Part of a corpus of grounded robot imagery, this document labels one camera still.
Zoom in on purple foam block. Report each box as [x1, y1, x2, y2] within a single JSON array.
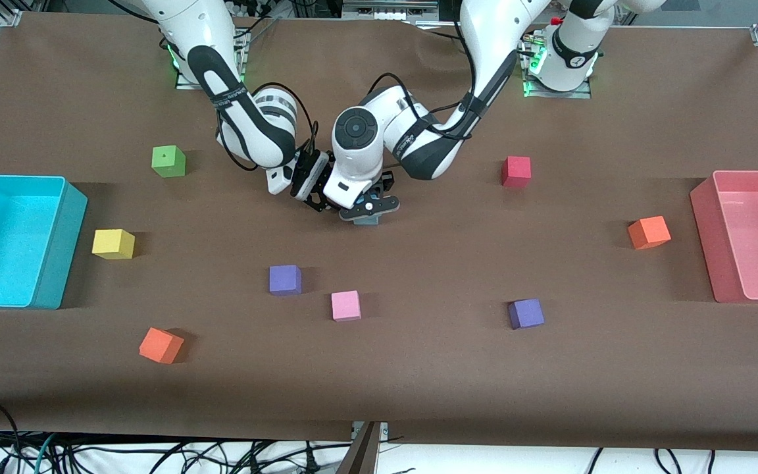
[[269, 265, 303, 295], [508, 299, 545, 330]]

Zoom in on pink foam block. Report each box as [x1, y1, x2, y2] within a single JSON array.
[[331, 290, 362, 322]]

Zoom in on red foam block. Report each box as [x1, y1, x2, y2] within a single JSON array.
[[501, 156, 532, 188]]

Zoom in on green foam block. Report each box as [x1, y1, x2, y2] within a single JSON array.
[[151, 145, 187, 178]]

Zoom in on brown table cloth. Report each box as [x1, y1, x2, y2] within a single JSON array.
[[0, 12, 758, 452]]

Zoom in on grey equipment rack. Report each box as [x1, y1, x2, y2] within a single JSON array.
[[340, 0, 443, 23]]

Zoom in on yellow foam block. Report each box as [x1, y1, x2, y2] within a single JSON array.
[[92, 229, 136, 260]]

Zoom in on orange foam block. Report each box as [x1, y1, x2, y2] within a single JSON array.
[[628, 215, 672, 250], [139, 327, 185, 365]]

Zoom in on cyan plastic bin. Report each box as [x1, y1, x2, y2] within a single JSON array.
[[0, 174, 88, 310]]

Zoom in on pink plastic bin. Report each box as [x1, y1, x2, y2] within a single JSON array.
[[690, 170, 758, 304]]

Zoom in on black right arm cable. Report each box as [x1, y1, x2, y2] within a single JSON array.
[[216, 82, 320, 173]]

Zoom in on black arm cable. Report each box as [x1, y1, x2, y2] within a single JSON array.
[[216, 82, 320, 173], [368, 72, 480, 143]]

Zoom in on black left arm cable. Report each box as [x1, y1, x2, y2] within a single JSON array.
[[368, 72, 480, 143]]

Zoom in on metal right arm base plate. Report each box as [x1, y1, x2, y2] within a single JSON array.
[[174, 30, 252, 90]]

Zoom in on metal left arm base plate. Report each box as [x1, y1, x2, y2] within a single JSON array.
[[522, 30, 594, 100]]

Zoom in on metal table edge bracket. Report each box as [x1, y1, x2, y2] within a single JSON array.
[[336, 421, 390, 474]]

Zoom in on teal floor cable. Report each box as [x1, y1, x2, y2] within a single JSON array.
[[32, 433, 59, 474]]

